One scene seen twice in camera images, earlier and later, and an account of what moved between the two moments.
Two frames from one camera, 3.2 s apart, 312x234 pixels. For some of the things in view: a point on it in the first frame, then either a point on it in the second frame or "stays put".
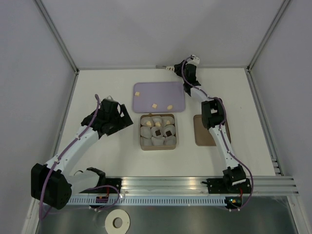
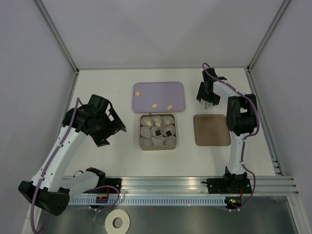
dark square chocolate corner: [168, 133] stays put
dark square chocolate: [158, 132] stays put
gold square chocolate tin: [157, 132] stays put
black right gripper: [178, 67] → [201, 94]
